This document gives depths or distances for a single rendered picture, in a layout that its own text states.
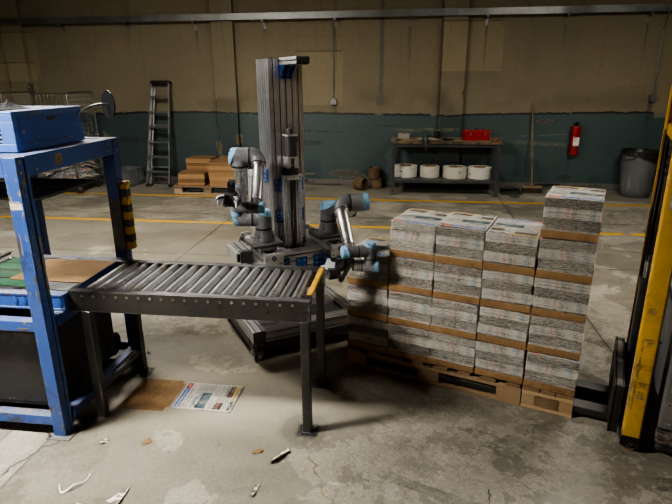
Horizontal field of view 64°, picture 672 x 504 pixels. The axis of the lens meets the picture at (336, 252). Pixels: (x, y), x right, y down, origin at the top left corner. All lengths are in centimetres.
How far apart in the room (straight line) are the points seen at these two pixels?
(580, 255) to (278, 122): 211
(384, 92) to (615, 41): 379
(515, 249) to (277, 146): 175
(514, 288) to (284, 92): 198
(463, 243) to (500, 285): 32
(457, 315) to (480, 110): 690
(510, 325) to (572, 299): 38
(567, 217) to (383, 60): 716
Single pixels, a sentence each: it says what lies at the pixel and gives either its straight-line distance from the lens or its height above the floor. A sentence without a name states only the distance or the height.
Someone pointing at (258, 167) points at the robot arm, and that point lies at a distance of 360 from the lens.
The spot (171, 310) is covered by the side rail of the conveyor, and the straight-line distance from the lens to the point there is 306.
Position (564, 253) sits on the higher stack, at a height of 99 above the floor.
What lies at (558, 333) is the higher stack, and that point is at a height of 52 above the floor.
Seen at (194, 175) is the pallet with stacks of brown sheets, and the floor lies 33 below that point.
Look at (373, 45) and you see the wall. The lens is 992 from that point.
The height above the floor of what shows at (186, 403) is 1.
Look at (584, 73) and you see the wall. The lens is 1029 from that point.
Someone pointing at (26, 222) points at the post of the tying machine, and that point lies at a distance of 304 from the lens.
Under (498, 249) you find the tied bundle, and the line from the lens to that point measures 321.
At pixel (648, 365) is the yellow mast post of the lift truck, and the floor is 52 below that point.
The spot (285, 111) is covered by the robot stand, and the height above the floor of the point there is 168.
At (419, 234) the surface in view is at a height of 99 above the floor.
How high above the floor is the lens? 190
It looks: 18 degrees down
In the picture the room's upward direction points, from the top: straight up
